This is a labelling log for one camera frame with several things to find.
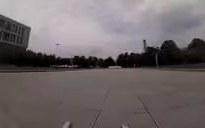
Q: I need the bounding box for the pale vehicle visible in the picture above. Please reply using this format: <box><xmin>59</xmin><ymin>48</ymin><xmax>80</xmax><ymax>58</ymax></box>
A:
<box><xmin>107</xmin><ymin>65</ymin><xmax>123</xmax><ymax>70</ymax></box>

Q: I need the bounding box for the grey stone slab plaza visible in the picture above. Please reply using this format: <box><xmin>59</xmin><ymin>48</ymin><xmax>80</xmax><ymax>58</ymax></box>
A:
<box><xmin>0</xmin><ymin>67</ymin><xmax>205</xmax><ymax>128</ymax></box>

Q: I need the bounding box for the crane tower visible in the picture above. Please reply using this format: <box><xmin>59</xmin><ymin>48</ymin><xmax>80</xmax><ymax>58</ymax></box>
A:
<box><xmin>142</xmin><ymin>39</ymin><xmax>148</xmax><ymax>53</ymax></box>

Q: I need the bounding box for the street lamp pole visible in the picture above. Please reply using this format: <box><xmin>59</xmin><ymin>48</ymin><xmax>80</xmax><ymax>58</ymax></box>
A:
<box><xmin>54</xmin><ymin>42</ymin><xmax>61</xmax><ymax>66</ymax></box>

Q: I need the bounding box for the pale pole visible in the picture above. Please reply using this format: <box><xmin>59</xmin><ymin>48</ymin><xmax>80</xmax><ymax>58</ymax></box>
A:
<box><xmin>154</xmin><ymin>53</ymin><xmax>159</xmax><ymax>69</ymax></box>

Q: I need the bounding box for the robot's own part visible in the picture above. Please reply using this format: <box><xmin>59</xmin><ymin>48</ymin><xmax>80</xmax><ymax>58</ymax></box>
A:
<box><xmin>120</xmin><ymin>123</ymin><xmax>131</xmax><ymax>128</ymax></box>
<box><xmin>62</xmin><ymin>120</ymin><xmax>73</xmax><ymax>128</ymax></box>

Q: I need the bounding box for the row of dark trees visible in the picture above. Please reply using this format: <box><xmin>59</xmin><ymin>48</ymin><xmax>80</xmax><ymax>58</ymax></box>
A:
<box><xmin>0</xmin><ymin>37</ymin><xmax>205</xmax><ymax>69</ymax></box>

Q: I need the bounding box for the long pale many-windowed building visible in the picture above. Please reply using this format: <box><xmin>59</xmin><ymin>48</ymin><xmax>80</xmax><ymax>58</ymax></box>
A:
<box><xmin>0</xmin><ymin>9</ymin><xmax>32</xmax><ymax>56</ymax></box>

